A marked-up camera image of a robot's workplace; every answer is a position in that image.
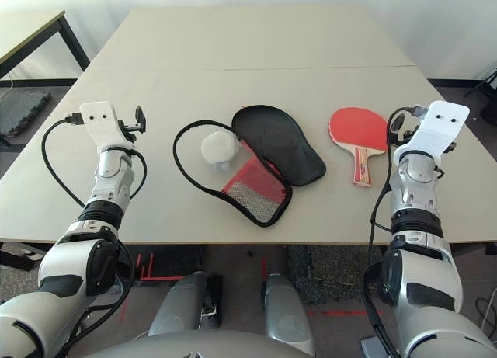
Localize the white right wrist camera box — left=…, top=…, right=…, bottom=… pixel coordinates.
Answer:
left=394, top=100, right=471, bottom=167

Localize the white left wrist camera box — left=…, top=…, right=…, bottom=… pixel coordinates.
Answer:
left=79, top=100, right=135, bottom=149

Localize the black foam floor mat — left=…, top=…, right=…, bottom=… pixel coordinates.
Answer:
left=0, top=86, right=53, bottom=148

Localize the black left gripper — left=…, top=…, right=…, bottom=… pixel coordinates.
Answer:
left=118, top=106, right=148, bottom=144

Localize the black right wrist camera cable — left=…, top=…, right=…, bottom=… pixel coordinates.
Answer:
left=363, top=105, right=428, bottom=358

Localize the black and red paddle case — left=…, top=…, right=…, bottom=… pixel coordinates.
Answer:
left=172, top=104, right=327, bottom=228

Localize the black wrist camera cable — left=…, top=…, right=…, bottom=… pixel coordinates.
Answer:
left=363, top=105, right=428, bottom=358
left=41, top=111, right=148, bottom=312

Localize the silver robot left leg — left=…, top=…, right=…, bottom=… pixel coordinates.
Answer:
left=147, top=271, right=210, bottom=338

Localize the silver robot leg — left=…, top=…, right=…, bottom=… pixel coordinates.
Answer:
left=260, top=273, right=315, bottom=355
left=147, top=271, right=210, bottom=338

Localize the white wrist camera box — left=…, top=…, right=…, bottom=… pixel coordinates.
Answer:
left=79, top=100, right=135, bottom=149
left=394, top=100, right=471, bottom=167

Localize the black tripod stand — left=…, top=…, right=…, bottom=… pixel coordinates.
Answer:
left=464, top=61, right=497, bottom=122

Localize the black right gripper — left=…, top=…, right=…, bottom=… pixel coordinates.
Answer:
left=391, top=115, right=419, bottom=141

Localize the silver robot right leg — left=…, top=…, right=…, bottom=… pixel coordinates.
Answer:
left=260, top=273, right=315, bottom=355

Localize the grey robot torso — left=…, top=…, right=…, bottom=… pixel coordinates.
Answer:
left=81, top=332, right=308, bottom=358

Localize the red ping-pong paddle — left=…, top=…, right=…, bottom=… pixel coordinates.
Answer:
left=328, top=106, right=389, bottom=187

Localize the black-framed side table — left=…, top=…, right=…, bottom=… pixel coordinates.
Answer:
left=0, top=10, right=91, bottom=89

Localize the grey floor pedal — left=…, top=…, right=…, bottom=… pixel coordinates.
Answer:
left=360, top=335, right=385, bottom=358

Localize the black left wrist camera cable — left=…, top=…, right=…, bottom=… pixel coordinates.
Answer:
left=41, top=111, right=148, bottom=312

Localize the black stand post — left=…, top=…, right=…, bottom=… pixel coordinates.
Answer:
left=200, top=274, right=224, bottom=330

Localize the white fluffy pompom keychain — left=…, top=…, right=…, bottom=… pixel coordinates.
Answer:
left=200, top=131, right=238, bottom=173

